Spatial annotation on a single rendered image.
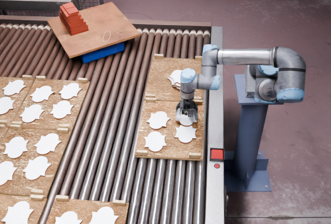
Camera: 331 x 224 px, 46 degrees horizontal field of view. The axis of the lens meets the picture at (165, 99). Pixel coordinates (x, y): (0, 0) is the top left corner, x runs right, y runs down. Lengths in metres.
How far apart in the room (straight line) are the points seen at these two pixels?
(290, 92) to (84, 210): 1.05
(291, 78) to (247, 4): 3.41
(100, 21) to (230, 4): 2.58
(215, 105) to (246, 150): 0.63
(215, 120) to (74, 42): 1.07
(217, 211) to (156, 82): 0.93
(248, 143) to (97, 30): 1.29
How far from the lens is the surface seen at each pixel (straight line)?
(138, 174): 1.95
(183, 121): 2.11
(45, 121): 2.27
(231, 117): 3.50
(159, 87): 2.35
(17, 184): 2.03
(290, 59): 1.78
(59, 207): 1.89
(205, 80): 1.88
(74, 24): 2.67
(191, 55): 2.62
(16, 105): 2.42
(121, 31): 2.67
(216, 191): 1.89
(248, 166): 2.95
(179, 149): 2.01
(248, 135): 2.68
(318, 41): 4.61
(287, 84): 1.76
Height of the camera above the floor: 2.49
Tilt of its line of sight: 43 degrees down
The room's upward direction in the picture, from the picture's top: 2 degrees counter-clockwise
